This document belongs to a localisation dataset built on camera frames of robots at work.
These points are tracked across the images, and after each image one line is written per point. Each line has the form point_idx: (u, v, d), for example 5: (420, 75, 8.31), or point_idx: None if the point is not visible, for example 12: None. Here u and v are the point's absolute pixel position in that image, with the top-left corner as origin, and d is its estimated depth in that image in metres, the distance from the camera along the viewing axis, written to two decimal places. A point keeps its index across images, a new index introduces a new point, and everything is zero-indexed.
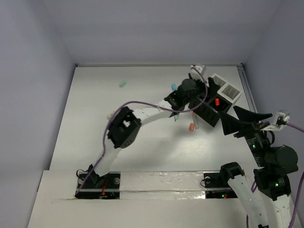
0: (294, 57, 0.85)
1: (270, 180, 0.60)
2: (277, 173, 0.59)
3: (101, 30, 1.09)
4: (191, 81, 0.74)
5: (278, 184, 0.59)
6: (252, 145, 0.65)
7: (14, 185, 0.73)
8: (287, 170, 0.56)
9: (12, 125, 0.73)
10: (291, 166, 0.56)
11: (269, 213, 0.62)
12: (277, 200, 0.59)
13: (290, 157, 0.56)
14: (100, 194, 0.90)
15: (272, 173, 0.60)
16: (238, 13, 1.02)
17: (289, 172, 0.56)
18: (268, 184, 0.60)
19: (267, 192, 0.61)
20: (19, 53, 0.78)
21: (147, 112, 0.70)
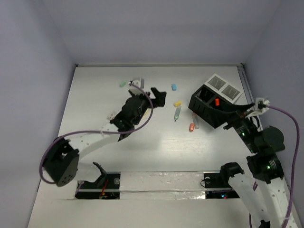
0: (294, 57, 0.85)
1: (261, 164, 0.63)
2: (267, 153, 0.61)
3: (100, 30, 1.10)
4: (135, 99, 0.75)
5: (270, 167, 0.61)
6: (242, 133, 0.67)
7: (14, 185, 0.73)
8: (275, 148, 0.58)
9: (13, 125, 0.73)
10: (279, 144, 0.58)
11: (268, 203, 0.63)
12: (271, 183, 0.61)
13: (276, 136, 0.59)
14: (100, 194, 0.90)
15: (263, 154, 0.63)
16: (238, 14, 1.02)
17: (277, 151, 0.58)
18: (259, 166, 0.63)
19: (259, 176, 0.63)
20: (19, 53, 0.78)
21: (86, 140, 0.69)
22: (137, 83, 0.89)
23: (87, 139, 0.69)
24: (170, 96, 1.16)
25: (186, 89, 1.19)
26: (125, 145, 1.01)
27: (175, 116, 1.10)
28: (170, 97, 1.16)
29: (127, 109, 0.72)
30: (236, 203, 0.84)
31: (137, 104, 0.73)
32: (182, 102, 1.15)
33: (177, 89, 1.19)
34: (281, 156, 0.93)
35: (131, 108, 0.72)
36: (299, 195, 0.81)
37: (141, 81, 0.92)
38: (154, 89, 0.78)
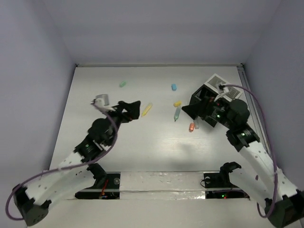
0: (294, 57, 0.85)
1: (238, 132, 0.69)
2: (239, 122, 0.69)
3: (100, 30, 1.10)
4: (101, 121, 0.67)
5: (244, 134, 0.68)
6: (217, 115, 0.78)
7: (14, 185, 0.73)
8: (242, 113, 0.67)
9: (12, 125, 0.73)
10: (244, 110, 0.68)
11: (259, 171, 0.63)
12: (251, 146, 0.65)
13: (239, 104, 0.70)
14: (100, 194, 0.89)
15: (236, 124, 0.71)
16: (238, 13, 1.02)
17: (245, 117, 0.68)
18: (234, 134, 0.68)
19: (239, 146, 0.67)
20: (19, 53, 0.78)
21: (43, 185, 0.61)
22: (100, 101, 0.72)
23: (43, 182, 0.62)
24: (170, 96, 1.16)
25: (186, 89, 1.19)
26: (124, 145, 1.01)
27: (175, 116, 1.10)
28: (170, 97, 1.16)
29: (92, 135, 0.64)
30: (236, 203, 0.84)
31: (106, 127, 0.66)
32: (182, 102, 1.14)
33: (176, 89, 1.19)
34: (282, 156, 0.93)
35: (98, 134, 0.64)
36: None
37: (105, 97, 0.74)
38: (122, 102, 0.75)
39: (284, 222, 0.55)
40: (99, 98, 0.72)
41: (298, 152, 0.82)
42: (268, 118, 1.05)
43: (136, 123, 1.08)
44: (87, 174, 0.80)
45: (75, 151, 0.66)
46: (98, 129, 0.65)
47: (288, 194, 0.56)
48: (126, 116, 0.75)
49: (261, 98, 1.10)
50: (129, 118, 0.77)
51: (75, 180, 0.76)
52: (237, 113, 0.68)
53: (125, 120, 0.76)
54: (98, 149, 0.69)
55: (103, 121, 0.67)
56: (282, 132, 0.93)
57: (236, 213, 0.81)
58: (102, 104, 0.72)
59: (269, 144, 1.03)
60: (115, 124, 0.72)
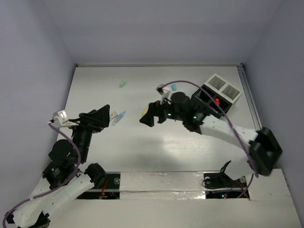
0: (294, 57, 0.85)
1: (191, 118, 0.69)
2: (186, 109, 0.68)
3: (100, 30, 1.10)
4: (63, 147, 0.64)
5: (196, 116, 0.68)
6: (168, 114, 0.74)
7: (14, 185, 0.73)
8: (184, 100, 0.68)
9: (13, 125, 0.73)
10: (184, 98, 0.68)
11: (219, 136, 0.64)
12: (204, 122, 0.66)
13: (180, 94, 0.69)
14: (100, 194, 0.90)
15: (186, 112, 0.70)
16: (238, 13, 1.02)
17: (188, 101, 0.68)
18: (190, 121, 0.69)
19: (198, 128, 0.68)
20: (19, 53, 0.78)
21: (24, 213, 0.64)
22: (57, 120, 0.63)
23: (24, 211, 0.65)
24: None
25: (186, 89, 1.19)
26: (124, 145, 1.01)
27: None
28: None
29: (54, 160, 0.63)
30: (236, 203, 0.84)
31: (66, 151, 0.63)
32: None
33: (176, 89, 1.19)
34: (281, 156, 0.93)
35: (59, 160, 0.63)
36: (299, 195, 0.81)
37: (62, 113, 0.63)
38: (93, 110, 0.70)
39: (268, 165, 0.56)
40: (56, 117, 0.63)
41: (298, 152, 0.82)
42: (268, 118, 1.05)
43: (136, 123, 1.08)
44: (83, 179, 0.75)
45: (44, 176, 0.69)
46: (58, 155, 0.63)
47: (252, 138, 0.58)
48: (95, 127, 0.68)
49: (261, 98, 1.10)
50: (100, 126, 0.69)
51: (71, 186, 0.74)
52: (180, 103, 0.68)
53: (97, 130, 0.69)
54: (67, 171, 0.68)
55: (65, 144, 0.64)
56: (282, 132, 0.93)
57: (236, 213, 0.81)
58: (60, 123, 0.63)
59: None
60: (83, 141, 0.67)
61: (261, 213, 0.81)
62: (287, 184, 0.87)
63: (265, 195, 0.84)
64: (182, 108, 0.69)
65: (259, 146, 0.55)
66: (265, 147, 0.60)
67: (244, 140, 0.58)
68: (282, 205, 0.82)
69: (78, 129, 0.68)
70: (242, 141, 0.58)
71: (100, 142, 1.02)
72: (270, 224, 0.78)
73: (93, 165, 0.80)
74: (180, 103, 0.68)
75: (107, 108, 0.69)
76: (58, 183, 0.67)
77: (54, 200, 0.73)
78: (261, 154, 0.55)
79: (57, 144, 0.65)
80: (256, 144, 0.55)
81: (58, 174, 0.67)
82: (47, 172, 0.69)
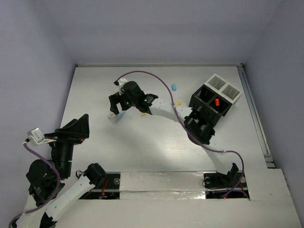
0: (295, 56, 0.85)
1: (141, 100, 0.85)
2: (136, 94, 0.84)
3: (100, 30, 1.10)
4: (40, 166, 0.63)
5: (147, 99, 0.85)
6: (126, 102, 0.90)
7: (14, 185, 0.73)
8: (132, 88, 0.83)
9: (12, 125, 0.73)
10: (132, 85, 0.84)
11: (166, 114, 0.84)
12: (153, 103, 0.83)
13: (128, 83, 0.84)
14: (100, 194, 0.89)
15: (137, 97, 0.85)
16: (238, 13, 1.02)
17: (136, 86, 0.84)
18: (140, 104, 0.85)
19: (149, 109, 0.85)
20: (18, 52, 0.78)
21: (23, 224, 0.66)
22: (33, 139, 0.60)
23: (23, 222, 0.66)
24: (170, 96, 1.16)
25: (186, 89, 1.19)
26: (124, 145, 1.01)
27: None
28: (170, 97, 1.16)
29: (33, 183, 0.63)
30: (236, 203, 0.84)
31: (42, 172, 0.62)
32: (181, 102, 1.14)
33: (176, 89, 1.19)
34: (282, 156, 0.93)
35: (37, 182, 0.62)
36: (299, 195, 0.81)
37: (37, 131, 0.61)
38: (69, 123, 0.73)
39: (200, 134, 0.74)
40: (31, 136, 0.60)
41: (299, 152, 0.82)
42: (268, 118, 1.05)
43: (136, 123, 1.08)
44: (82, 181, 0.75)
45: (31, 194, 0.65)
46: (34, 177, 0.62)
47: (186, 114, 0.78)
48: (75, 139, 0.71)
49: (261, 98, 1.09)
50: (80, 138, 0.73)
51: (71, 190, 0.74)
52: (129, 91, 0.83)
53: (77, 143, 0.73)
54: (51, 188, 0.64)
55: (40, 164, 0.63)
56: (282, 132, 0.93)
57: (236, 213, 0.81)
58: (35, 142, 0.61)
59: (270, 144, 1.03)
60: (64, 156, 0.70)
61: (261, 213, 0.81)
62: (287, 184, 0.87)
63: (265, 195, 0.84)
64: (132, 94, 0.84)
65: (192, 119, 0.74)
66: (200, 121, 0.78)
67: (181, 116, 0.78)
68: (282, 205, 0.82)
69: (58, 145, 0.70)
70: (179, 117, 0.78)
71: (100, 142, 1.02)
72: (270, 224, 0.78)
73: (92, 166, 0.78)
74: (129, 90, 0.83)
75: (85, 118, 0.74)
76: (43, 200, 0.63)
77: (57, 204, 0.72)
78: (194, 126, 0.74)
79: (34, 164, 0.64)
80: (190, 119, 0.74)
81: (40, 192, 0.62)
82: (33, 189, 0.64)
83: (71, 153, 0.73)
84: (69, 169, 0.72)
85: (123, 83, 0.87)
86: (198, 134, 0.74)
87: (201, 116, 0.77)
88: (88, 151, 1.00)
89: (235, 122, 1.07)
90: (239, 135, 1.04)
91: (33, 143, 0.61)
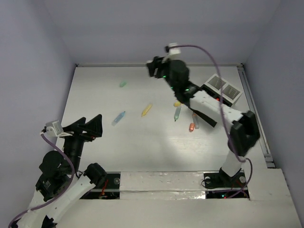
0: (295, 55, 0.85)
1: (184, 89, 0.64)
2: (182, 81, 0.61)
3: (100, 30, 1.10)
4: (55, 156, 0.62)
5: (188, 90, 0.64)
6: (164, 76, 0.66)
7: (14, 184, 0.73)
8: (182, 72, 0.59)
9: (12, 123, 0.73)
10: (180, 68, 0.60)
11: (208, 113, 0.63)
12: (195, 96, 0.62)
13: (177, 61, 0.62)
14: (100, 194, 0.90)
15: (181, 84, 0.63)
16: (238, 13, 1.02)
17: (185, 71, 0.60)
18: (181, 93, 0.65)
19: (188, 101, 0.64)
20: (19, 52, 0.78)
21: (27, 224, 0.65)
22: (52, 131, 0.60)
23: (25, 223, 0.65)
24: (170, 96, 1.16)
25: None
26: (124, 145, 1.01)
27: (175, 116, 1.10)
28: (170, 97, 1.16)
29: (45, 173, 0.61)
30: (236, 203, 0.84)
31: (57, 162, 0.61)
32: None
33: None
34: (282, 156, 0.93)
35: (50, 172, 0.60)
36: (299, 195, 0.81)
37: (56, 124, 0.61)
38: (81, 120, 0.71)
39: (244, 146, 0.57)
40: (50, 127, 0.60)
41: (299, 151, 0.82)
42: (268, 118, 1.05)
43: (136, 123, 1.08)
44: (83, 181, 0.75)
45: (37, 189, 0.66)
46: (49, 167, 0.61)
47: (235, 118, 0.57)
48: (87, 136, 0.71)
49: (262, 98, 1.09)
50: (92, 136, 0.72)
51: (71, 190, 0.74)
52: (176, 74, 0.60)
53: (88, 140, 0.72)
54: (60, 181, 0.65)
55: (55, 155, 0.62)
56: (282, 133, 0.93)
57: (236, 213, 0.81)
58: (54, 134, 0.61)
59: (270, 144, 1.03)
60: (75, 151, 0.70)
61: (261, 212, 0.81)
62: (287, 185, 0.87)
63: (265, 195, 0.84)
64: (177, 80, 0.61)
65: (241, 125, 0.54)
66: (247, 129, 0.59)
67: (228, 119, 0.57)
68: (282, 205, 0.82)
69: (70, 139, 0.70)
70: (224, 120, 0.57)
71: (100, 142, 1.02)
72: (270, 223, 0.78)
73: (92, 165, 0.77)
74: (176, 72, 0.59)
75: (99, 118, 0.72)
76: (51, 194, 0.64)
77: (57, 204, 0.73)
78: (241, 134, 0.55)
79: (48, 154, 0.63)
80: (239, 124, 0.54)
81: (50, 186, 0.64)
82: (40, 185, 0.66)
83: (80, 149, 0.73)
84: (77, 165, 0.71)
85: (173, 55, 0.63)
86: (242, 145, 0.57)
87: (251, 123, 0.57)
88: (88, 151, 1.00)
89: None
90: None
91: (52, 135, 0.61)
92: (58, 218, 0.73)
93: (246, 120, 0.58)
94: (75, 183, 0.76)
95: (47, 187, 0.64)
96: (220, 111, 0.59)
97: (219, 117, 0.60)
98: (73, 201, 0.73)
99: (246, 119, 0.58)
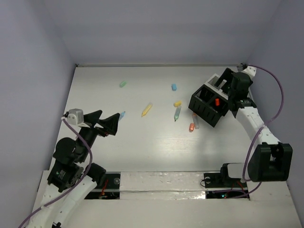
0: (295, 56, 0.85)
1: (237, 99, 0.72)
2: (238, 90, 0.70)
3: (100, 31, 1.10)
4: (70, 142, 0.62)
5: (242, 101, 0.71)
6: (232, 86, 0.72)
7: (14, 184, 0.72)
8: (242, 81, 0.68)
9: (11, 123, 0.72)
10: (245, 79, 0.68)
11: (248, 127, 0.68)
12: (245, 108, 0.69)
13: (244, 73, 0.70)
14: (100, 194, 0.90)
15: (237, 93, 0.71)
16: (238, 13, 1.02)
17: (246, 83, 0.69)
18: (234, 102, 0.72)
19: (237, 110, 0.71)
20: (19, 53, 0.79)
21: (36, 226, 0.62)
22: (74, 118, 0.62)
23: (37, 222, 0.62)
24: (170, 96, 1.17)
25: (187, 89, 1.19)
26: (124, 145, 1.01)
27: (175, 116, 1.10)
28: (170, 97, 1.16)
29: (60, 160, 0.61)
30: (236, 203, 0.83)
31: (71, 146, 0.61)
32: (182, 102, 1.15)
33: (177, 89, 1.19)
34: None
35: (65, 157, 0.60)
36: (299, 195, 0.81)
37: (79, 113, 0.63)
38: (99, 112, 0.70)
39: (262, 173, 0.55)
40: (73, 115, 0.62)
41: (298, 151, 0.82)
42: (268, 118, 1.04)
43: (136, 123, 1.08)
44: (85, 180, 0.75)
45: (50, 182, 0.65)
46: (63, 151, 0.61)
47: (269, 142, 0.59)
48: (102, 130, 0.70)
49: (262, 98, 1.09)
50: (106, 132, 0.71)
51: (74, 191, 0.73)
52: (238, 80, 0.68)
53: (101, 135, 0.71)
54: (73, 170, 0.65)
55: (67, 141, 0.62)
56: (282, 133, 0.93)
57: (237, 213, 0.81)
58: (75, 122, 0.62)
59: None
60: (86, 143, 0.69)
61: (262, 212, 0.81)
62: (287, 185, 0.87)
63: (265, 195, 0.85)
64: (236, 89, 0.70)
65: (268, 150, 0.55)
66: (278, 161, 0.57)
67: (260, 139, 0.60)
68: (282, 205, 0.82)
69: (85, 129, 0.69)
70: (256, 137, 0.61)
71: (100, 143, 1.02)
72: (271, 224, 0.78)
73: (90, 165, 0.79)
74: (238, 80, 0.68)
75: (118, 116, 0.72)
76: (66, 185, 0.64)
77: (62, 208, 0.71)
78: (263, 157, 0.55)
79: (61, 141, 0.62)
80: (266, 148, 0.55)
81: (64, 175, 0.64)
82: (52, 177, 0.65)
83: (93, 141, 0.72)
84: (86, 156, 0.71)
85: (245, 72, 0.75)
86: (259, 171, 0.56)
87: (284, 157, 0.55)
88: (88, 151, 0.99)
89: (234, 123, 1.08)
90: (239, 135, 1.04)
91: (72, 122, 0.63)
92: (65, 221, 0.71)
93: (280, 152, 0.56)
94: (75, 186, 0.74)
95: (61, 177, 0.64)
96: (258, 129, 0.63)
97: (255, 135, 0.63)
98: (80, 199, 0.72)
99: (280, 151, 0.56)
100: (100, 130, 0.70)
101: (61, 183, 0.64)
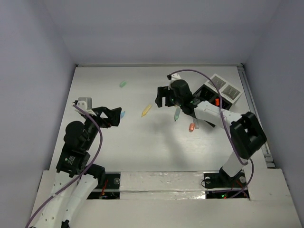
0: (294, 56, 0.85)
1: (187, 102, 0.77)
2: (184, 95, 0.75)
3: (100, 31, 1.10)
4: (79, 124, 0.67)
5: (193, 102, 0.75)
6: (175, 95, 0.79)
7: (14, 184, 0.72)
8: (182, 87, 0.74)
9: (12, 123, 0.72)
10: (183, 84, 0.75)
11: (212, 119, 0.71)
12: (198, 107, 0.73)
13: (179, 80, 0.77)
14: (100, 194, 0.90)
15: (185, 97, 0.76)
16: (238, 13, 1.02)
17: (185, 86, 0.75)
18: (187, 106, 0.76)
19: (194, 112, 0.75)
20: (19, 53, 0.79)
21: (47, 216, 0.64)
22: (83, 104, 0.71)
23: (49, 212, 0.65)
24: None
25: None
26: (124, 145, 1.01)
27: (175, 116, 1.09)
28: None
29: (71, 141, 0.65)
30: (236, 203, 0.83)
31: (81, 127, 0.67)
32: None
33: None
34: (282, 156, 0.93)
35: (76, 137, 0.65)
36: (299, 195, 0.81)
37: (89, 100, 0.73)
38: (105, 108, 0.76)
39: (248, 147, 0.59)
40: (83, 101, 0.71)
41: (298, 151, 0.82)
42: (268, 118, 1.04)
43: (136, 123, 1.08)
44: (87, 178, 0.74)
45: (59, 168, 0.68)
46: (74, 133, 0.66)
47: (234, 118, 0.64)
48: (106, 121, 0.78)
49: (262, 98, 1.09)
50: (109, 123, 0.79)
51: (78, 188, 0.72)
52: (178, 88, 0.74)
53: (105, 126, 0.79)
54: (81, 156, 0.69)
55: (76, 123, 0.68)
56: (281, 132, 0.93)
57: (238, 214, 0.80)
58: (85, 108, 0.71)
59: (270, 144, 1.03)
60: (90, 133, 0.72)
61: (262, 212, 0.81)
62: (287, 184, 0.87)
63: (265, 195, 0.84)
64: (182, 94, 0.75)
65: (239, 125, 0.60)
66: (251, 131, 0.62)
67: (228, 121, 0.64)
68: (282, 205, 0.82)
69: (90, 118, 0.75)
70: (225, 122, 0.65)
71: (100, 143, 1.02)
72: (271, 224, 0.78)
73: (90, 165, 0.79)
74: (178, 87, 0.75)
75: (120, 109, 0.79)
76: (76, 169, 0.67)
77: (68, 206, 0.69)
78: (242, 135, 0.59)
79: (70, 125, 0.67)
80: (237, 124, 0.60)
81: (74, 160, 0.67)
82: (61, 165, 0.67)
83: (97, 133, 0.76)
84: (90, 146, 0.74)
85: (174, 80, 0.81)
86: (245, 146, 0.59)
87: (252, 126, 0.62)
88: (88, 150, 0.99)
89: None
90: None
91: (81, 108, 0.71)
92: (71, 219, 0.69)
93: (248, 122, 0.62)
94: (78, 183, 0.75)
95: (71, 162, 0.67)
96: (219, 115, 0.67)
97: (221, 120, 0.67)
98: (83, 198, 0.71)
99: (247, 121, 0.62)
100: (104, 120, 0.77)
101: (71, 167, 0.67)
